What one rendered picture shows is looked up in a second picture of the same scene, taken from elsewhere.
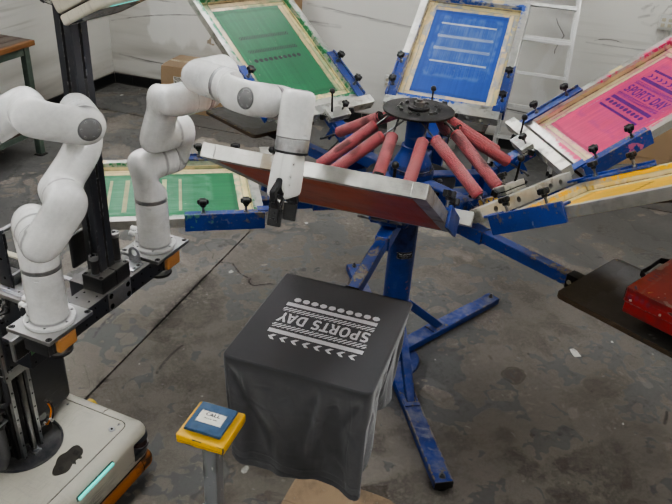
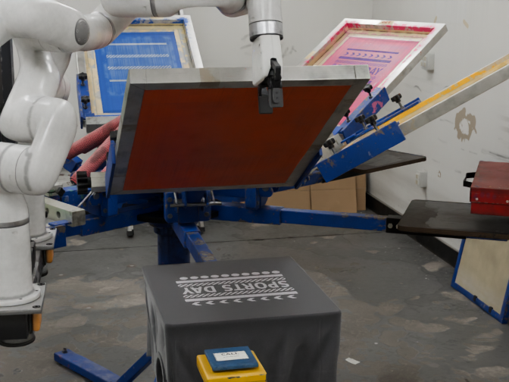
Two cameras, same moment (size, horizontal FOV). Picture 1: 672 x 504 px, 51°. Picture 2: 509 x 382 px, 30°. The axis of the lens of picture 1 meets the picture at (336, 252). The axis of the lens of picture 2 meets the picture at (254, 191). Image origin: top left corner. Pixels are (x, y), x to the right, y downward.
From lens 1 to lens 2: 1.34 m
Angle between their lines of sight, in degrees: 33
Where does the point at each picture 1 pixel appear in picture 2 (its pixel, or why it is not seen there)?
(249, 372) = (201, 337)
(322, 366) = (274, 308)
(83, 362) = not seen: outside the picture
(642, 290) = (483, 186)
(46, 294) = (23, 250)
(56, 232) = (59, 151)
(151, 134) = not seen: hidden behind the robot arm
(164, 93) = not seen: hidden behind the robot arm
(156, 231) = (39, 211)
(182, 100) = (98, 28)
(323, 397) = (290, 336)
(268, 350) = (207, 311)
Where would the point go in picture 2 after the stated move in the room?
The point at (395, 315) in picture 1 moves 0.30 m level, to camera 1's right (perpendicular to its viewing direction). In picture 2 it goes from (288, 266) to (372, 252)
